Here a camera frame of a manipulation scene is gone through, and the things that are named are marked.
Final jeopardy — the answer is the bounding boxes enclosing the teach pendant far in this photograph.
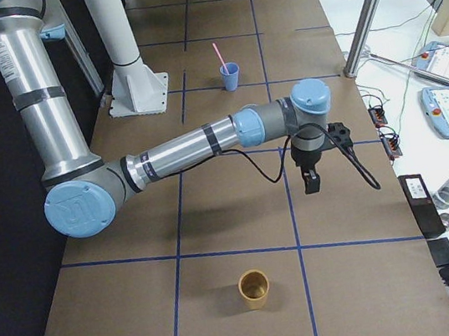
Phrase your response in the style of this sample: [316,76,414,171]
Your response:
[413,41,449,79]

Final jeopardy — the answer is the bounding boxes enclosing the yellow bamboo cup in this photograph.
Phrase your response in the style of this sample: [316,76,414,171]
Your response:
[237,269,270,311]

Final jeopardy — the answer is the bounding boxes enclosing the black connector block right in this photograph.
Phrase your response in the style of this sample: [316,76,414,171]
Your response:
[368,105,388,128]

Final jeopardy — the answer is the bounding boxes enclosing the aluminium frame post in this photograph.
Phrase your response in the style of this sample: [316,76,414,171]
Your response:
[344,0,380,78]

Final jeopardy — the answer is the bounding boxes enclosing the reacher grabber tool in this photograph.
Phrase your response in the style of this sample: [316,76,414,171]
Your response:
[365,51,449,84]

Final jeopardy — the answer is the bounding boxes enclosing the white camera mast pedestal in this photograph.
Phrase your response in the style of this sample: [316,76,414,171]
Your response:
[84,0,169,118]

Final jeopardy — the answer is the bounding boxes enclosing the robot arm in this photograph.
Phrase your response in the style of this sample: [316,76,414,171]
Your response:
[0,0,357,238]

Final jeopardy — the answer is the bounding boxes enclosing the black box with label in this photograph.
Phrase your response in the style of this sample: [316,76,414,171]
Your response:
[397,174,446,239]

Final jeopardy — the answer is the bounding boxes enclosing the pink chopstick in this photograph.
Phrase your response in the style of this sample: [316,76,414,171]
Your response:
[212,42,229,74]

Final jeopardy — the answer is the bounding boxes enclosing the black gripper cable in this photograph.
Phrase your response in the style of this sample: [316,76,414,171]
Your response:
[223,115,382,212]

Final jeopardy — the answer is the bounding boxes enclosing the blue ribbed plastic cup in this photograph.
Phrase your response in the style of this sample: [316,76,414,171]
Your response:
[219,62,240,92]

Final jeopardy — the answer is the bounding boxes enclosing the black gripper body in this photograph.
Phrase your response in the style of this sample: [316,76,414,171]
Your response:
[290,122,354,171]

